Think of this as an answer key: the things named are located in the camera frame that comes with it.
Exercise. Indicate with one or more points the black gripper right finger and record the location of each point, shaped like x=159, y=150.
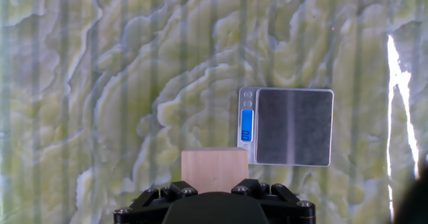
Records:
x=284, y=200

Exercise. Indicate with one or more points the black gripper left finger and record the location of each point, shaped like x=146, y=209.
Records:
x=150, y=200

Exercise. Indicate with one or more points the light wooden cube block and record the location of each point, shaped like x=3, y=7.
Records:
x=214, y=168

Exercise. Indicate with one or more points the silver digital pocket scale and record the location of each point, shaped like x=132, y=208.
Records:
x=294, y=127

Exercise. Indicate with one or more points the green marble pattern mat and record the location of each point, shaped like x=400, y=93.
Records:
x=100, y=83

